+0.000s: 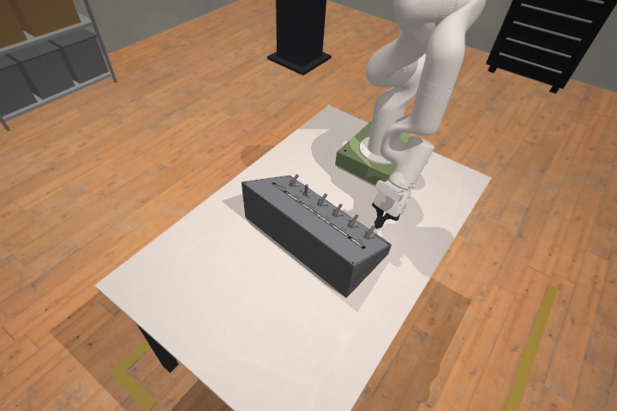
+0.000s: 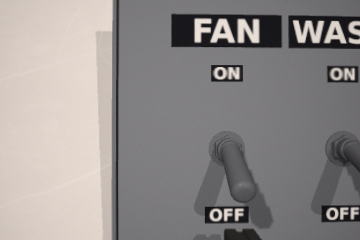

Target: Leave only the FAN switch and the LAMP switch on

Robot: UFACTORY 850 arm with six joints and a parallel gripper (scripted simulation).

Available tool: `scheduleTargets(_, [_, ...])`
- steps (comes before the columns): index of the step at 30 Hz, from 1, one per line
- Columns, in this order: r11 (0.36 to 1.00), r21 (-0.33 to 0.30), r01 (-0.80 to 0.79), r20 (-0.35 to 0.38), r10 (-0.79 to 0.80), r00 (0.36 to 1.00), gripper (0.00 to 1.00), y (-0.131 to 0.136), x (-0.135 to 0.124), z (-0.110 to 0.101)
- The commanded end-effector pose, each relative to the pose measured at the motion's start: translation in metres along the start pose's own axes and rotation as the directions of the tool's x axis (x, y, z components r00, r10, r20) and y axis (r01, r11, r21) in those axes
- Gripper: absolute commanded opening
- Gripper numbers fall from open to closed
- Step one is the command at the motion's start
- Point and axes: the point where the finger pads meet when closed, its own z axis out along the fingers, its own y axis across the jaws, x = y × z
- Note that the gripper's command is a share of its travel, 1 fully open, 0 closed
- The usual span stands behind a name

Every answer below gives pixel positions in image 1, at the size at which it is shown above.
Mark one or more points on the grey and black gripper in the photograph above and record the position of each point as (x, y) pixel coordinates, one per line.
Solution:
(392, 208)

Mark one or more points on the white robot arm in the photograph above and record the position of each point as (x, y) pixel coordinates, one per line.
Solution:
(431, 79)

